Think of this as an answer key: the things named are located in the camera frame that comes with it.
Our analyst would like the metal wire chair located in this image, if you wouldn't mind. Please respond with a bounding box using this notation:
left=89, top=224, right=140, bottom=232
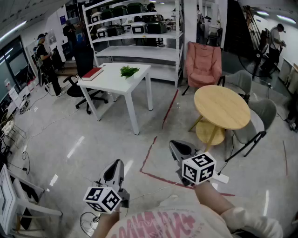
left=0, top=111, right=26, bottom=149

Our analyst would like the white metal shelving rack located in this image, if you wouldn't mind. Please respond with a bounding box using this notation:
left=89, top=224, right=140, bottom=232
left=81, top=0, right=186, bottom=88

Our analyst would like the black pedestal fan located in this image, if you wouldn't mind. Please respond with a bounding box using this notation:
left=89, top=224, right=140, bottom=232
left=237, top=41, right=273, bottom=79

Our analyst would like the round wooden side table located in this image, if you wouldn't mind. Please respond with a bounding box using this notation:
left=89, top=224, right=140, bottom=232
left=188, top=85, right=251, bottom=152

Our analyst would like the dark staircase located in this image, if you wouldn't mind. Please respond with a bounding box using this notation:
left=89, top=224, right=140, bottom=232
left=223, top=0, right=261, bottom=56

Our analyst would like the red hardcover book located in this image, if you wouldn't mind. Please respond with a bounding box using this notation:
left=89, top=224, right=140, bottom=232
left=81, top=67, right=104, bottom=81

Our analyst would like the pink padded armchair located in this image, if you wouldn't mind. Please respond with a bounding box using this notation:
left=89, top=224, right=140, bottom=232
left=181, top=41, right=223, bottom=96

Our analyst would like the black floor cable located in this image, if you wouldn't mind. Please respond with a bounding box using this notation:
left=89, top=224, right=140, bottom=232
left=21, top=151, right=31, bottom=175

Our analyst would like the black mesh office chair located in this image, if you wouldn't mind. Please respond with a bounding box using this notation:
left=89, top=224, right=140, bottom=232
left=62, top=43, right=109, bottom=115

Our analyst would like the white low cabinet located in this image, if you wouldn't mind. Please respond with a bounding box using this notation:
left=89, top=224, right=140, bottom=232
left=278, top=57, right=298, bottom=93

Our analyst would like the white power strip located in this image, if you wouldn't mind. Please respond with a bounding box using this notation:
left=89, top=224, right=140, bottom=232
left=217, top=173, right=230, bottom=184

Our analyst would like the person's white pink-print shirt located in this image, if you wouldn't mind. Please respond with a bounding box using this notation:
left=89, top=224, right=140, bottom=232
left=106, top=197, right=284, bottom=238

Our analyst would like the ceiling tube light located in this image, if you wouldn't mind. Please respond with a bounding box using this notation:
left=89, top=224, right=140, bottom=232
left=276, top=14, right=297, bottom=24
left=0, top=20, right=27, bottom=41

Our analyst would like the small wire floor fan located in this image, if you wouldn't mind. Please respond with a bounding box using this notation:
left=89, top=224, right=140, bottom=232
left=80, top=212, right=101, bottom=233

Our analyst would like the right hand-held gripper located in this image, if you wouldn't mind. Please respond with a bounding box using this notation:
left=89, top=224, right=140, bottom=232
left=169, top=140, right=217, bottom=186

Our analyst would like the person's left forearm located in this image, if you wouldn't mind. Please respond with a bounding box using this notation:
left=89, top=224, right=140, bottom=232
left=92, top=210, right=121, bottom=238

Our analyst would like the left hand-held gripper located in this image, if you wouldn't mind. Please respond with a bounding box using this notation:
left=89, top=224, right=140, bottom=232
left=83, top=159, right=130, bottom=214

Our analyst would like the white floor cable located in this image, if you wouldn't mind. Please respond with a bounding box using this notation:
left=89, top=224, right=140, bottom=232
left=23, top=102, right=81, bottom=140

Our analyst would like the white wooden rack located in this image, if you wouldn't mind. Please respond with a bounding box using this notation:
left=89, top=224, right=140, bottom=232
left=0, top=164, right=63, bottom=235

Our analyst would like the person's right forearm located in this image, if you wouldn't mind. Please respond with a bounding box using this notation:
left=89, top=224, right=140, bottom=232
left=194, top=181, right=235, bottom=214

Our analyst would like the green potted plant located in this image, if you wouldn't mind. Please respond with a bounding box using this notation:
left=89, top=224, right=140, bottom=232
left=120, top=65, right=140, bottom=79

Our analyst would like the white square table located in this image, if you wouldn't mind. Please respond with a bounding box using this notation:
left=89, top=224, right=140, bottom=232
left=76, top=62, right=152, bottom=136

